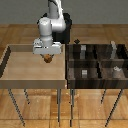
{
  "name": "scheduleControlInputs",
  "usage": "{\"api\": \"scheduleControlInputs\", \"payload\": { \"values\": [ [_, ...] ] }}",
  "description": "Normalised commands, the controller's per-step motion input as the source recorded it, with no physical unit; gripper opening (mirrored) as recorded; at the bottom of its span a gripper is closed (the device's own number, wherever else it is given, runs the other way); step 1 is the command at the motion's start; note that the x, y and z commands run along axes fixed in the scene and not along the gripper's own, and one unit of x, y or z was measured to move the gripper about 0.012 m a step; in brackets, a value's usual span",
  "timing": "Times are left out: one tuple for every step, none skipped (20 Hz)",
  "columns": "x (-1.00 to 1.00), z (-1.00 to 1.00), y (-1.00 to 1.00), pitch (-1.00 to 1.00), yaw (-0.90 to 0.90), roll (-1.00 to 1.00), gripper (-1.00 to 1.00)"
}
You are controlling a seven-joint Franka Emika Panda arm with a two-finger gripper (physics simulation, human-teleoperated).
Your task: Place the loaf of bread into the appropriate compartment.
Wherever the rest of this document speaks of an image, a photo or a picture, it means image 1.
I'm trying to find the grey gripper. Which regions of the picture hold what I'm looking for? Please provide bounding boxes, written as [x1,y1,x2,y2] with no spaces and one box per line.
[32,38,64,57]

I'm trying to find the brown loaf of bread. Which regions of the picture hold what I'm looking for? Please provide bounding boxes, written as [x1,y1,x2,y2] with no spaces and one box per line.
[44,54,54,64]

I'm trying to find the dark wooden compartment bin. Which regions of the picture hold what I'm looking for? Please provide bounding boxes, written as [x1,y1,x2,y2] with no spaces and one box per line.
[65,43,128,90]

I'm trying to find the light wooden bin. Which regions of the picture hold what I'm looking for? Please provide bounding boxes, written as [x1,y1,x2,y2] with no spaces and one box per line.
[0,44,68,90]

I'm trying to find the small dark diamond object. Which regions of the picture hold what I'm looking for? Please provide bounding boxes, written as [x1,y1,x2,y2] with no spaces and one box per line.
[74,38,81,45]

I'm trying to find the grey milk carton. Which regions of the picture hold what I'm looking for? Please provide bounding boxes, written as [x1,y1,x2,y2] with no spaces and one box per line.
[79,45,87,60]

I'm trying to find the small grey box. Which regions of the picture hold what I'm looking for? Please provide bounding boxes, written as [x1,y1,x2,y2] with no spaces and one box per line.
[81,69,89,78]

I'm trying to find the grey metal table leg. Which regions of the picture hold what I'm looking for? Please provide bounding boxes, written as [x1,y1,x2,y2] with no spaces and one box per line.
[22,88,31,105]
[7,88,26,127]
[105,88,124,128]
[57,88,62,128]
[70,88,76,128]
[100,88,108,105]

